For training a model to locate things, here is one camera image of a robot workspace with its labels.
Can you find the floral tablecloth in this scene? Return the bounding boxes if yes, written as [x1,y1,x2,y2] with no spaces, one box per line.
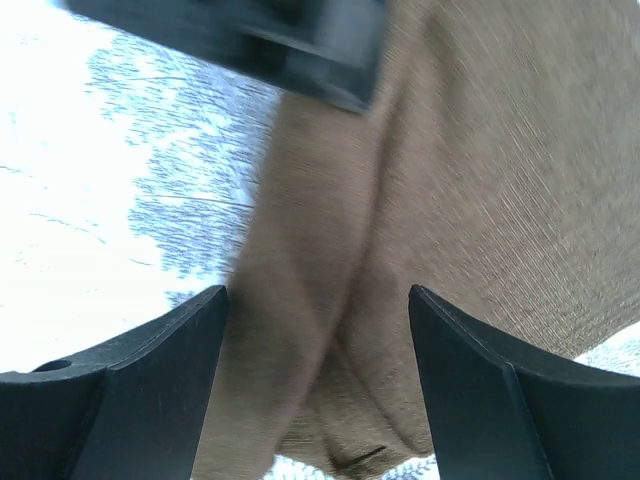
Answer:
[1,1,639,479]

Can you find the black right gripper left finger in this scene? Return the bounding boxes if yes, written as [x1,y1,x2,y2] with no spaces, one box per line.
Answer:
[1,286,229,480]

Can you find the brown cloth napkin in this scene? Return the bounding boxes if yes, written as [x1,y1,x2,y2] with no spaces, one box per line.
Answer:
[193,0,639,479]

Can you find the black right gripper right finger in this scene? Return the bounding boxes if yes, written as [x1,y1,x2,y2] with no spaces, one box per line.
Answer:
[409,285,639,480]

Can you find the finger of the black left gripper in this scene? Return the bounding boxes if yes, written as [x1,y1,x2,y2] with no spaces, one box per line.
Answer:
[64,0,388,113]

